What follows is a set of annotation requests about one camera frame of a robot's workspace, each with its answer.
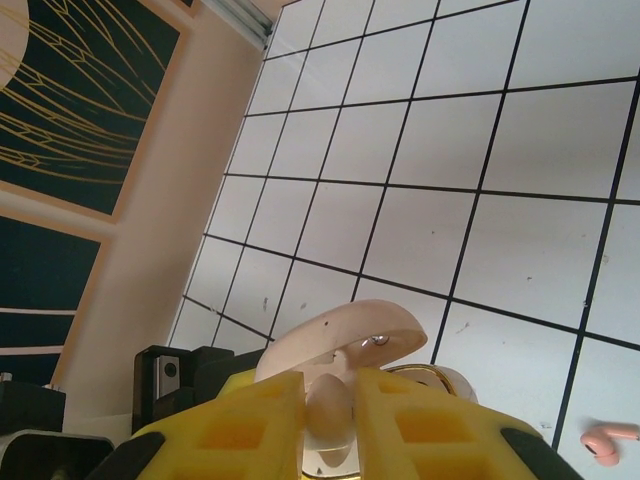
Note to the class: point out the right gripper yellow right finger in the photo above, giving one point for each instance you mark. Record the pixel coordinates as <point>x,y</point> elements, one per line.
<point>425,440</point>

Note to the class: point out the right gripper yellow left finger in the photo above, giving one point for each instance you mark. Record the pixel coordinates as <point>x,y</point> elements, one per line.
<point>225,435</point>

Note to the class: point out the aluminium corner post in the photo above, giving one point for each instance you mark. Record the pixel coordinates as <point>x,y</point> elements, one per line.
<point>250,25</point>

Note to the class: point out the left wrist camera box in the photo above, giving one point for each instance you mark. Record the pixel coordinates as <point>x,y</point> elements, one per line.
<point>169,375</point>

